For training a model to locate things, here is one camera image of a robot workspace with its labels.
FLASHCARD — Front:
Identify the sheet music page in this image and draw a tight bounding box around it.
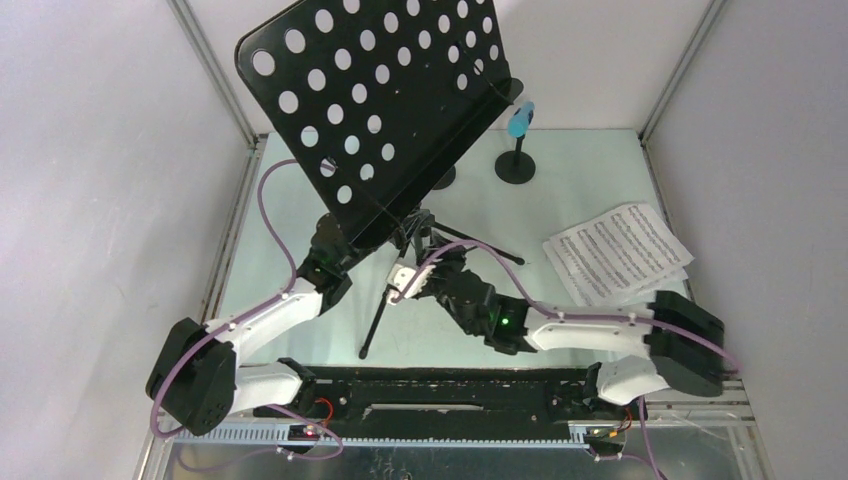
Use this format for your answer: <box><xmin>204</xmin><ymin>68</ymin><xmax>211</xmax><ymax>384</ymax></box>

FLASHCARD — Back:
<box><xmin>542</xmin><ymin>223</ymin><xmax>694</xmax><ymax>306</ymax></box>
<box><xmin>548</xmin><ymin>203</ymin><xmax>694</xmax><ymax>298</ymax></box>

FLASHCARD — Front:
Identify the black music stand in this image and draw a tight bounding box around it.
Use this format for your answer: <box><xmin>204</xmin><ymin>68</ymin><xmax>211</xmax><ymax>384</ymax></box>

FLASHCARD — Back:
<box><xmin>234</xmin><ymin>0</ymin><xmax>526</xmax><ymax>360</ymax></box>

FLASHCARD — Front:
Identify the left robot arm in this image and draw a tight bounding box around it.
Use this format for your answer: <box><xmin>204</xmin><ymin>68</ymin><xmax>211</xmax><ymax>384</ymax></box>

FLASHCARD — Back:
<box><xmin>145</xmin><ymin>217</ymin><xmax>355</xmax><ymax>437</ymax></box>

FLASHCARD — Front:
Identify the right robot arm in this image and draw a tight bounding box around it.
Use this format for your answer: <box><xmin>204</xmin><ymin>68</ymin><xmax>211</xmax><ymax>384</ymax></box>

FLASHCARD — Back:
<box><xmin>391</xmin><ymin>247</ymin><xmax>728</xmax><ymax>418</ymax></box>

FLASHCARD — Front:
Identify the right black microphone stand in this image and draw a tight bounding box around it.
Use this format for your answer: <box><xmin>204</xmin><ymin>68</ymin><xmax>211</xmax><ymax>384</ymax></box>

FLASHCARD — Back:
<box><xmin>495</xmin><ymin>135</ymin><xmax>536</xmax><ymax>185</ymax></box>

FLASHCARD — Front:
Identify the blue toy microphone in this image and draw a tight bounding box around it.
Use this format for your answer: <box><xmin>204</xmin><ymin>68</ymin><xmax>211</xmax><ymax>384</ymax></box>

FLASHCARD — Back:
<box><xmin>507</xmin><ymin>101</ymin><xmax>535</xmax><ymax>139</ymax></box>

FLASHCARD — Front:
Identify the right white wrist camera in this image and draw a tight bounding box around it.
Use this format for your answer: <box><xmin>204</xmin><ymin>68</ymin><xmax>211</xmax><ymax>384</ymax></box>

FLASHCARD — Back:
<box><xmin>386</xmin><ymin>260</ymin><xmax>435</xmax><ymax>305</ymax></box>

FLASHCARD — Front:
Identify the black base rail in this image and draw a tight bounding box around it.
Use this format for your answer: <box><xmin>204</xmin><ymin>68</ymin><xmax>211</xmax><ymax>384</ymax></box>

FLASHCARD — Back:
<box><xmin>287</xmin><ymin>365</ymin><xmax>639</xmax><ymax>444</ymax></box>

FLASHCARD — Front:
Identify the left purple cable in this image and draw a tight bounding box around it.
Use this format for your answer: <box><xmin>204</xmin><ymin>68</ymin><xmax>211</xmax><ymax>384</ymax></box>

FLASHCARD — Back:
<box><xmin>149</xmin><ymin>158</ymin><xmax>346</xmax><ymax>462</ymax></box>

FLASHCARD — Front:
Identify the aluminium frame rail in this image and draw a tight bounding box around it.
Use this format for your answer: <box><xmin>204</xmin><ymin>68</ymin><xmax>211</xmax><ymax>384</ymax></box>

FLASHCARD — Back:
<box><xmin>151</xmin><ymin>382</ymin><xmax>754</xmax><ymax>458</ymax></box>

